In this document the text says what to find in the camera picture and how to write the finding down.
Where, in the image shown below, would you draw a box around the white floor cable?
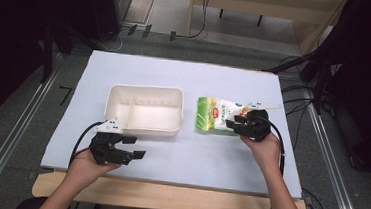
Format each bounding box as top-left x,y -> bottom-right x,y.
95,25 -> 128,55

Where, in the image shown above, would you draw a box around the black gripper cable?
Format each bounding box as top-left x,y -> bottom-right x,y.
67,118 -> 106,172
251,114 -> 290,209

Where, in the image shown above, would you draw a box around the dark curtain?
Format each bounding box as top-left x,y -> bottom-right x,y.
314,0 -> 371,188
0,0 -> 94,140

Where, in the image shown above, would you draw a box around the white plastic divided container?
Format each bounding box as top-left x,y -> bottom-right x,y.
102,81 -> 187,139

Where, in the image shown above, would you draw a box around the wooden table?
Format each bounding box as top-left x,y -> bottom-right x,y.
30,168 -> 311,209

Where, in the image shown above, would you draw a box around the black hanging cable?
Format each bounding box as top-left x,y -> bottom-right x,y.
168,0 -> 214,44

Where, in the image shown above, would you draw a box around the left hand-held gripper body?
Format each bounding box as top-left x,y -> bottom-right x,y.
87,115 -> 137,168

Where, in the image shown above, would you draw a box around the black floor cable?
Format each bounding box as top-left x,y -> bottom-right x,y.
300,186 -> 329,209

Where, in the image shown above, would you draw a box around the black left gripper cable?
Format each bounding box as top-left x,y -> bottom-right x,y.
67,118 -> 106,172

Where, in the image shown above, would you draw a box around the black metal stand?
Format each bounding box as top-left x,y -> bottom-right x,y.
262,47 -> 334,116

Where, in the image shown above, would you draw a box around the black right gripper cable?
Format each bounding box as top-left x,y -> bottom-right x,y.
251,114 -> 290,209

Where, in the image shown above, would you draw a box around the person's right hand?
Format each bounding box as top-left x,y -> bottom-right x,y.
236,129 -> 285,175

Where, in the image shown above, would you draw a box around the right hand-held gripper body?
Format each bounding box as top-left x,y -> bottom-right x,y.
232,99 -> 283,144

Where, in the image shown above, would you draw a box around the metal floor rail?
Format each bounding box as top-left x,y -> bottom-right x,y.
0,51 -> 65,209
293,88 -> 371,209

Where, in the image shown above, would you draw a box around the person's left hand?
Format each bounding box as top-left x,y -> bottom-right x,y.
64,146 -> 124,196

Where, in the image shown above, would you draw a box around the black cabinet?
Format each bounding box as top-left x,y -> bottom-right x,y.
83,0 -> 134,45

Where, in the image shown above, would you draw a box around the green and white snack bag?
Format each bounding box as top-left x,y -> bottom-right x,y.
194,95 -> 262,137

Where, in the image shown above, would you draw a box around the pale blue table mat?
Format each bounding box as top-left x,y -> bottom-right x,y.
38,46 -> 313,200

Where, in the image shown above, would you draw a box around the black floor cables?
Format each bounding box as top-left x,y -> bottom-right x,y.
271,55 -> 321,153

